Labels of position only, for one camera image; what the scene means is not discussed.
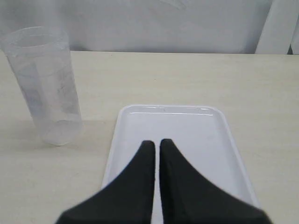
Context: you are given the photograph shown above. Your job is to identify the white backdrop curtain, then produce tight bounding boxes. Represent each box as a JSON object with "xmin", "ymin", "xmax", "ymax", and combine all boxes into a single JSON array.
[{"xmin": 0, "ymin": 0, "xmax": 299, "ymax": 55}]

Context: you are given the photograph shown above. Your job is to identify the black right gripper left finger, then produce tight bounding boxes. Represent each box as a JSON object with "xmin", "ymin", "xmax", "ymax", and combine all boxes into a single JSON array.
[{"xmin": 57, "ymin": 140, "xmax": 156, "ymax": 224}]

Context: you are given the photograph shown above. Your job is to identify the clear tall plastic container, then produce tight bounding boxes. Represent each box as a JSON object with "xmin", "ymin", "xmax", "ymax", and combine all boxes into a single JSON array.
[{"xmin": 0, "ymin": 27, "xmax": 82, "ymax": 146}]

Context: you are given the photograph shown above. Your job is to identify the white plastic tray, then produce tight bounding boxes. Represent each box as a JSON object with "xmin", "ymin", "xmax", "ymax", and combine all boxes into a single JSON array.
[{"xmin": 102, "ymin": 105, "xmax": 260, "ymax": 224}]

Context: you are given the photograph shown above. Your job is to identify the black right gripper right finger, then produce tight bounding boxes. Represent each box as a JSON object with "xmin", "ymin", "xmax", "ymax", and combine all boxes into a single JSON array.
[{"xmin": 159, "ymin": 139, "xmax": 272, "ymax": 224}]

